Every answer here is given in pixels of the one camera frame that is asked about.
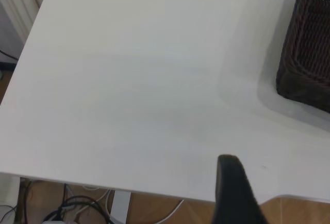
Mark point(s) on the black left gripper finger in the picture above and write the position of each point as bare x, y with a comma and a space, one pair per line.
232, 195

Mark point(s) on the white metal table leg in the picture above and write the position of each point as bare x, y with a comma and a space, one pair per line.
119, 206

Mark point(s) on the black woven wicker basket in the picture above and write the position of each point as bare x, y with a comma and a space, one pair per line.
304, 54

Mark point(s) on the white pleated curtain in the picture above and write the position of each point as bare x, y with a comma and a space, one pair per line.
18, 0

